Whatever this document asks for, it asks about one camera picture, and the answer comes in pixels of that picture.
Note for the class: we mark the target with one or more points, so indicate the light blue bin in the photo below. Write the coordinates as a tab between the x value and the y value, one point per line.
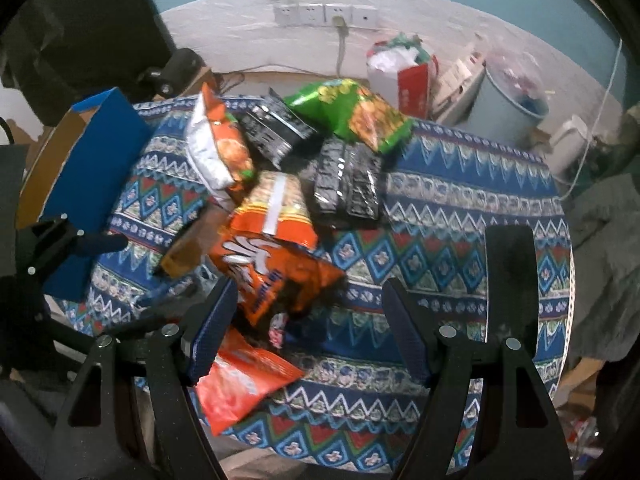
510	100

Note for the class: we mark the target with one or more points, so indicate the orange peanut bag clear window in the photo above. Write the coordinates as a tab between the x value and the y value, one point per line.
280	205

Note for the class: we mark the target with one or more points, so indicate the small black device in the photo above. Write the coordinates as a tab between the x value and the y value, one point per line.
175	70

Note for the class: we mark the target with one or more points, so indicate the glossy black snack packet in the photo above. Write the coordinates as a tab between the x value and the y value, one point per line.
347	185

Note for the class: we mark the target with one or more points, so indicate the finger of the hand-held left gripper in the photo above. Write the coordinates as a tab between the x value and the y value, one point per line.
167	305
102	244

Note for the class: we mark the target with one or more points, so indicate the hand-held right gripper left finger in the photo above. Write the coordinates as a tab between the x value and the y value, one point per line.
212	332

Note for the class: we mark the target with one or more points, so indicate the black snack packet white print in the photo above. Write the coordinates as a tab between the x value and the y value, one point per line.
272	127

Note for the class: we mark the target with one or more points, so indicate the person's grey clothing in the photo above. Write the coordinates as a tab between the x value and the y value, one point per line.
25	420

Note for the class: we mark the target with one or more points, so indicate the small pink white candy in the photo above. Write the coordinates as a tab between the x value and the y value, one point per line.
278	331

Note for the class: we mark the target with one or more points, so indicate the patterned blue tablecloth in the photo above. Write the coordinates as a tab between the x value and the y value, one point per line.
450	195

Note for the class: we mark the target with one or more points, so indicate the orange and silver chip bag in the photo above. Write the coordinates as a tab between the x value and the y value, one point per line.
220	145

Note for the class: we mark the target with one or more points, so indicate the green snack bag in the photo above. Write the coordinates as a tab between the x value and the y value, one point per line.
350	110

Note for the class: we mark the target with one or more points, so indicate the red orange snack packet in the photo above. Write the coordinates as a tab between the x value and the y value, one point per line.
245	380

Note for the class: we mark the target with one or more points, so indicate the black rectangular object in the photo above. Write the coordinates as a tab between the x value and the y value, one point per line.
510	280

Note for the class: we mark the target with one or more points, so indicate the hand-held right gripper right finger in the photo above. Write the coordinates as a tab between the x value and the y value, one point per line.
406	335

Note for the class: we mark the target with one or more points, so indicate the white and red cardboard box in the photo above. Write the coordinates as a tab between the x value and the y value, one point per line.
400	80

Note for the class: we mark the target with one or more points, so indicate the brown snack packet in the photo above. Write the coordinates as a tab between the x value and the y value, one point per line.
192	245

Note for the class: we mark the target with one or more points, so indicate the large black object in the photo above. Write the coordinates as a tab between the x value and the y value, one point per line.
80	30

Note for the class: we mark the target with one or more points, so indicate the white wall socket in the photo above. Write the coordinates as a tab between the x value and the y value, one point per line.
365	16
312	15
286	15
336	11

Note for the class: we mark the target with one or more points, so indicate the orange bag white hand print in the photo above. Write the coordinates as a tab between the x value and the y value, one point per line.
275	275

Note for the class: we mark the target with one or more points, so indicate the blue cardboard box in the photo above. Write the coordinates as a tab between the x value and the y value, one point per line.
95	160

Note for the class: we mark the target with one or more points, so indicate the grey green cloth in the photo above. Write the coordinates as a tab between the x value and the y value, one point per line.
605	240

